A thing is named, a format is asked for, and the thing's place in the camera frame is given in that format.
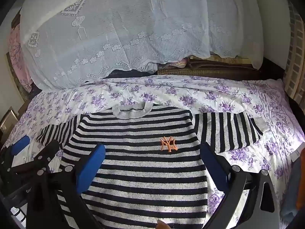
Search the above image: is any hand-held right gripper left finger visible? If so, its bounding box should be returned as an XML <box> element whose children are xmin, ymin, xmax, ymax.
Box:
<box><xmin>26</xmin><ymin>143</ymin><xmax>106</xmax><ymax>229</ymax></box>

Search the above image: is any black white striped sweater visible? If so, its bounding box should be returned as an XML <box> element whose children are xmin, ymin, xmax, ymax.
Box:
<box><xmin>36</xmin><ymin>101</ymin><xmax>270</xmax><ymax>229</ymax></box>

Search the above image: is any purple floral bedsheet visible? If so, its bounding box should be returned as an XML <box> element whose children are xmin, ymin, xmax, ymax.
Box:
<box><xmin>2</xmin><ymin>75</ymin><xmax>305</xmax><ymax>229</ymax></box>

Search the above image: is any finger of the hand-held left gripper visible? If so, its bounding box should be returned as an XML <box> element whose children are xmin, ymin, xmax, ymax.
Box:
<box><xmin>33</xmin><ymin>139</ymin><xmax>60</xmax><ymax>171</ymax></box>
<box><xmin>2</xmin><ymin>135</ymin><xmax>31</xmax><ymax>170</ymax></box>

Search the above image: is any folded orange garment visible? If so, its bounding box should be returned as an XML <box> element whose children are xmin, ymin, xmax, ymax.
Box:
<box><xmin>296</xmin><ymin>182</ymin><xmax>305</xmax><ymax>211</ymax></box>

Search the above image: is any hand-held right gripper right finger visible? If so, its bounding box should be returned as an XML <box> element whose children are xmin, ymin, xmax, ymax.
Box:
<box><xmin>200</xmin><ymin>143</ymin><xmax>281</xmax><ymax>229</ymax></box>

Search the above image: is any small pink cloth bundle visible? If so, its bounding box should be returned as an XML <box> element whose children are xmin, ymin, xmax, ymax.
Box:
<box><xmin>167</xmin><ymin>58</ymin><xmax>189</xmax><ymax>69</ymax></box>

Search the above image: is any pink floral cloth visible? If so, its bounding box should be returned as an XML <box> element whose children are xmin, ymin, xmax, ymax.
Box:
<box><xmin>7</xmin><ymin>27</ymin><xmax>32</xmax><ymax>92</ymax></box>

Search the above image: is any beige wooden furniture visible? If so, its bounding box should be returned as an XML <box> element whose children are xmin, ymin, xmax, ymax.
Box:
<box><xmin>0</xmin><ymin>106</ymin><xmax>26</xmax><ymax>139</ymax></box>

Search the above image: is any white lace cover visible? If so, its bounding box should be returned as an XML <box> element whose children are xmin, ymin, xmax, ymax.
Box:
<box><xmin>18</xmin><ymin>0</ymin><xmax>265</xmax><ymax>91</ymax></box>

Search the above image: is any white tag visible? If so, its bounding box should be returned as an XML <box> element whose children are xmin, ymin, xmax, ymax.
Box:
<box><xmin>291</xmin><ymin>145</ymin><xmax>303</xmax><ymax>161</ymax></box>

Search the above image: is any folded blue garment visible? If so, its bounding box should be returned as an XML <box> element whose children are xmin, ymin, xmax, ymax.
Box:
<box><xmin>281</xmin><ymin>160</ymin><xmax>301</xmax><ymax>223</ymax></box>

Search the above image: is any brick pattern curtain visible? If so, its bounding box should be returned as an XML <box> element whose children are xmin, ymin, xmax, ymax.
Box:
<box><xmin>282</xmin><ymin>0</ymin><xmax>305</xmax><ymax>105</ymax></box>

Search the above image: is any dark cloth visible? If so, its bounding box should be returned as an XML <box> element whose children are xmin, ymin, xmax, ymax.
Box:
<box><xmin>105</xmin><ymin>69</ymin><xmax>158</xmax><ymax>79</ymax></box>

